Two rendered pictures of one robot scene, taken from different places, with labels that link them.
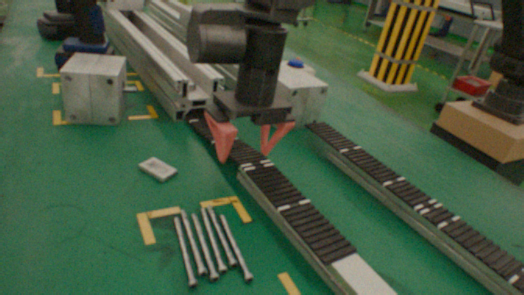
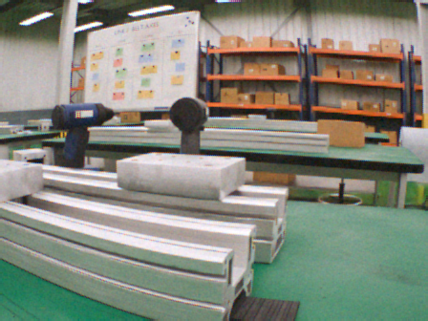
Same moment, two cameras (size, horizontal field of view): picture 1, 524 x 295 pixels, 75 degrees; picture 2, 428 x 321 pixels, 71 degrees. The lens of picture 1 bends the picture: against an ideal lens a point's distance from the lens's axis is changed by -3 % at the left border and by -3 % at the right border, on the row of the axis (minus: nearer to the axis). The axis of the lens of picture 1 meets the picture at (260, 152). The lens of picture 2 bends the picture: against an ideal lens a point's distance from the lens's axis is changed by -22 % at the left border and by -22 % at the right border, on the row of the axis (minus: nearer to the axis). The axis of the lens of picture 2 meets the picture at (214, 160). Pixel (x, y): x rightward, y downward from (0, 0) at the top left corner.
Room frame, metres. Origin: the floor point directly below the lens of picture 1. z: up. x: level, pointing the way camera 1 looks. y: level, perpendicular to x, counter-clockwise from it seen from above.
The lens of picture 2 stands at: (1.63, 0.28, 0.98)
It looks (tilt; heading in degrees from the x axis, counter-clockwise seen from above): 8 degrees down; 148
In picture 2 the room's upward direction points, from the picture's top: 1 degrees clockwise
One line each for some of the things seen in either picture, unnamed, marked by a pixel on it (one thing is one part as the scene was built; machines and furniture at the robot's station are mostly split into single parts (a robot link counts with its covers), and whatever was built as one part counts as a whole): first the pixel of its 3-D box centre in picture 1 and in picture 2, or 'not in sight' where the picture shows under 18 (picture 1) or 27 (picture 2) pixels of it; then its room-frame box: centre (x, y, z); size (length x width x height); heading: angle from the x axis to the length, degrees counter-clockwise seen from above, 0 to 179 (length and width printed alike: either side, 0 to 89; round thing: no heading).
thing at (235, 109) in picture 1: (256, 87); not in sight; (0.47, 0.02, 0.92); 0.10 x 0.07 x 0.07; 127
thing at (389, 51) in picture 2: not in sight; (359, 93); (-4.15, 8.49, 1.59); 2.83 x 0.98 x 3.17; 33
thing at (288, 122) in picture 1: (262, 129); not in sight; (0.49, 0.00, 0.85); 0.07 x 0.07 x 0.09; 37
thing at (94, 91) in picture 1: (104, 89); (27, 167); (0.58, 0.30, 0.83); 0.11 x 0.10 x 0.10; 106
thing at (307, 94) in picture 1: (296, 99); not in sight; (0.71, -0.05, 0.83); 0.12 x 0.09 x 0.10; 127
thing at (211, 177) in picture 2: (119, 2); (181, 181); (1.14, 0.53, 0.87); 0.16 x 0.11 x 0.07; 37
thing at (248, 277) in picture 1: (234, 245); not in sight; (0.30, 0.01, 0.78); 0.11 x 0.01 x 0.01; 27
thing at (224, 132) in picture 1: (233, 133); not in sight; (0.46, 0.04, 0.85); 0.07 x 0.07 x 0.09; 37
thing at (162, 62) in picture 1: (141, 40); (67, 194); (0.94, 0.38, 0.82); 0.80 x 0.10 x 0.09; 37
